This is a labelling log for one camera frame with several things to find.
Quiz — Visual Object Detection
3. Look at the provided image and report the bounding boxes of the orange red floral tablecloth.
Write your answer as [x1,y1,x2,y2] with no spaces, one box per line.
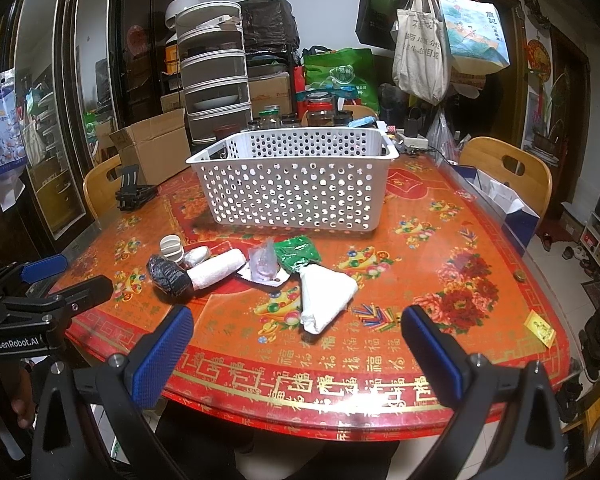
[59,155,570,440]

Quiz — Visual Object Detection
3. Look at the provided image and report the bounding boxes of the small yellow card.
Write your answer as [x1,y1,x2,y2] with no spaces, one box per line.
[524,310,557,349]

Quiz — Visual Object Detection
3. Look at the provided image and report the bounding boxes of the blue white open box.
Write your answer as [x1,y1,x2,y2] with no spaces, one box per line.
[452,165,540,256]

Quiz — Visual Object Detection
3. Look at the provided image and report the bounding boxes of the dark mirrored wardrobe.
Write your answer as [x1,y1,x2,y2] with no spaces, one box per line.
[0,0,173,266]

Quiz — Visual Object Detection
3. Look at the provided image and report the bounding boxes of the white towel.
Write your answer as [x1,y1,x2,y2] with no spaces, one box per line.
[186,248,246,290]

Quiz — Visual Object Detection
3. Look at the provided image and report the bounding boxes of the blue illustrated paper bag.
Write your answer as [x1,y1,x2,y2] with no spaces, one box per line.
[439,0,510,76]

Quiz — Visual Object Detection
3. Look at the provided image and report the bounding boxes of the white cloth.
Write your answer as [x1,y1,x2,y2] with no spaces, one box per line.
[299,263,358,336]

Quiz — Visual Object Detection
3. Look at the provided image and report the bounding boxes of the beige canvas tote bag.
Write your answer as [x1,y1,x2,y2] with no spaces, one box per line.
[392,0,451,106]

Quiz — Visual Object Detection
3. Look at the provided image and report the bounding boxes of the green shopping bag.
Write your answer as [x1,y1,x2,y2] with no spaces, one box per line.
[302,46,379,112]

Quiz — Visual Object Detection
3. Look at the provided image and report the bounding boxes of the small white ball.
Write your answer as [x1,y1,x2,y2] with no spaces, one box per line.
[183,246,211,269]

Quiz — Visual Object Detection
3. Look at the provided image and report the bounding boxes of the cardboard box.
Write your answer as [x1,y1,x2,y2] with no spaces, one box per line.
[109,108,190,185]

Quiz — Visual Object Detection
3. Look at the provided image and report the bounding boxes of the green foil packet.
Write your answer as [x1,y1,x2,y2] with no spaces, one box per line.
[274,235,322,274]

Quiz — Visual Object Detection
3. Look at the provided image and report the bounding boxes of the blue white hanging packet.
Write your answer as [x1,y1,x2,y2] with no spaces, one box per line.
[0,68,28,211]

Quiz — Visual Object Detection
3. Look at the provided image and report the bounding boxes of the person's left hand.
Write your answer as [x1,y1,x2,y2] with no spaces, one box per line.
[0,361,35,429]

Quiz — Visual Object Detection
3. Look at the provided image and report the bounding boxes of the left wooden chair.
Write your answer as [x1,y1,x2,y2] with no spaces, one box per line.
[83,154,122,220]

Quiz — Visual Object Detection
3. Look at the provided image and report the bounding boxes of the white perforated plastic basket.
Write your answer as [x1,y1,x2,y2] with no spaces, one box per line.
[186,127,399,232]

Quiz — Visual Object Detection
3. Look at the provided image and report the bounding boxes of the black soft bundle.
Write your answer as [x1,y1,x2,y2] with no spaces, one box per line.
[146,255,193,297]

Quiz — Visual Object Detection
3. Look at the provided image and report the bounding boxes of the white ribbed plastic wheel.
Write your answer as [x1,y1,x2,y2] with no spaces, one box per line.
[159,234,185,263]

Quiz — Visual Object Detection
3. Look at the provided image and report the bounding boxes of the right wooden chair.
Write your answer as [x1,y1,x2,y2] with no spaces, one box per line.
[460,136,553,219]

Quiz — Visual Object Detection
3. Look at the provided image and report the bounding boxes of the white stacked drawer tower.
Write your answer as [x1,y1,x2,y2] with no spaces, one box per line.
[174,0,252,145]

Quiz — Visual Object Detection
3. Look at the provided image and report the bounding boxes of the red lidded glass jar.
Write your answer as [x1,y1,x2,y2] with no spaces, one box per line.
[306,91,335,127]

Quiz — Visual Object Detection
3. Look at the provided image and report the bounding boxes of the wooden chair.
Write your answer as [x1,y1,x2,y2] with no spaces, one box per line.
[460,136,553,219]
[83,154,122,220]

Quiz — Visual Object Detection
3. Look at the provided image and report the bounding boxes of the black garbage bag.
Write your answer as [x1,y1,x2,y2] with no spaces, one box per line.
[238,0,300,52]

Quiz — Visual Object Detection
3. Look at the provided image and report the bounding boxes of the clear plastic sachet packet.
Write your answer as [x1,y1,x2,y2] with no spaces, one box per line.
[237,238,290,288]

